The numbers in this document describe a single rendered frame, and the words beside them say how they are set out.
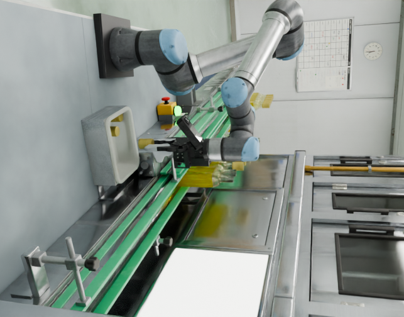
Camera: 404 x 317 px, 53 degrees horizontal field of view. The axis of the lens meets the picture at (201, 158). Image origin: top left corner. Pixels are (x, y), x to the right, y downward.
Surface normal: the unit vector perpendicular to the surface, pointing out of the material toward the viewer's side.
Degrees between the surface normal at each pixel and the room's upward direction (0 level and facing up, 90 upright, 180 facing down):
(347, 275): 90
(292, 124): 90
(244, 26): 90
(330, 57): 90
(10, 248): 0
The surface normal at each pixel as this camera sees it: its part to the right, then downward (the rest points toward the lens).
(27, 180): 0.96, 0.01
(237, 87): -0.25, -0.49
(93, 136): -0.26, 0.37
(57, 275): -0.09, -0.93
